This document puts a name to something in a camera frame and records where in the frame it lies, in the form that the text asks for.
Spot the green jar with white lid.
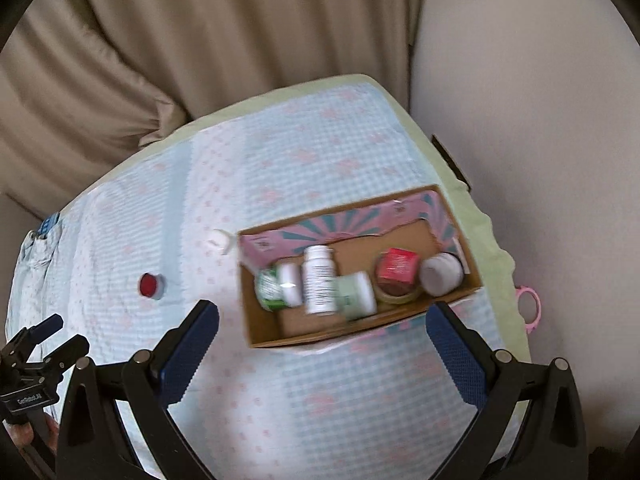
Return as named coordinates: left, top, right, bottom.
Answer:
left=254, top=262, right=303, bottom=311

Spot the grey upholstered headboard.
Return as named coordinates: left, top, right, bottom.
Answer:
left=0, top=192, right=51, bottom=311

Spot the jar with red lid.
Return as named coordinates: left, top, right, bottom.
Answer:
left=138, top=272, right=168, bottom=301

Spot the black jar with white lid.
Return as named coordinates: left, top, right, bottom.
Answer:
left=419, top=252, right=466, bottom=297

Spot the pale green jar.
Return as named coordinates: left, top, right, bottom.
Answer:
left=336, top=271, right=378, bottom=321

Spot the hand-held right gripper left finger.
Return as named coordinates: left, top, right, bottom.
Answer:
left=56, top=299, right=221, bottom=480

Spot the small red box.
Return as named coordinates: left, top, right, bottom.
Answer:
left=375, top=247, right=421, bottom=283

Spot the white earbuds case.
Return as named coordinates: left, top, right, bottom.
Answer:
left=210, top=229, right=236, bottom=256

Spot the pink striped cardboard box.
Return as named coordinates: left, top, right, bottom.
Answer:
left=237, top=185, right=483, bottom=350

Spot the pink plastic ring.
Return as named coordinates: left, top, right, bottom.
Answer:
left=515, top=285, right=543, bottom=336

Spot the crumpled light blue cloth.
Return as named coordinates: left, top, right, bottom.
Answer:
left=20, top=227, right=61, bottom=271

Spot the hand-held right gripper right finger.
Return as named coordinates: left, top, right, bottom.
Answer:
left=425, top=301, right=590, bottom=480

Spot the white pill bottle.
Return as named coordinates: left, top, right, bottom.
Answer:
left=301, top=245, right=338, bottom=317

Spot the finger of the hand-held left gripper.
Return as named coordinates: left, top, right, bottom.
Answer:
left=2, top=314, right=65, bottom=361
left=37, top=334, right=91, bottom=378

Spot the yellow tape roll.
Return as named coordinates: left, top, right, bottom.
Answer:
left=372, top=280, right=418, bottom=306

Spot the beige curtain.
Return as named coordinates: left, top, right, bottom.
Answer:
left=70, top=0, right=427, bottom=123
left=0, top=0, right=193, bottom=211

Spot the pale green bed sheet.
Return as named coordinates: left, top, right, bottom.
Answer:
left=65, top=74, right=533, bottom=480

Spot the person's left hand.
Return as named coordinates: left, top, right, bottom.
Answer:
left=2, top=412, right=58, bottom=453

